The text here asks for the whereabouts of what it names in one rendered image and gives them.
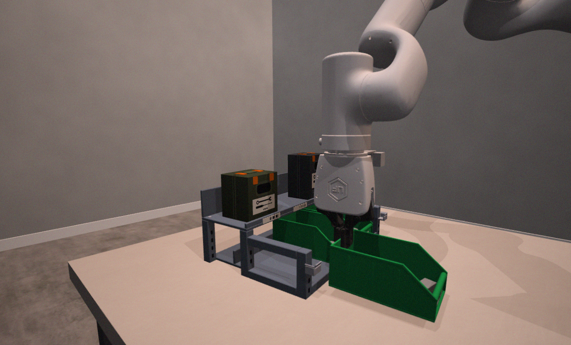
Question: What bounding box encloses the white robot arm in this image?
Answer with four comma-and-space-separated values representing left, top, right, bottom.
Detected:
319, 0, 571, 167

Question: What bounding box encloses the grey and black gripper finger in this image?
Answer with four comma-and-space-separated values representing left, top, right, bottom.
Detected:
316, 208, 344, 242
341, 201, 375, 249

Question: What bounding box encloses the grey metal shelf rack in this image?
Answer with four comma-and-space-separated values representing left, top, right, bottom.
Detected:
200, 172, 329, 299

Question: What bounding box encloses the green bin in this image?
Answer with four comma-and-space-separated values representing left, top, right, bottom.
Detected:
329, 229, 447, 322
302, 204, 372, 233
273, 210, 334, 263

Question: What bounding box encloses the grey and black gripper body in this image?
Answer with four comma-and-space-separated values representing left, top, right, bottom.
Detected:
314, 152, 375, 216

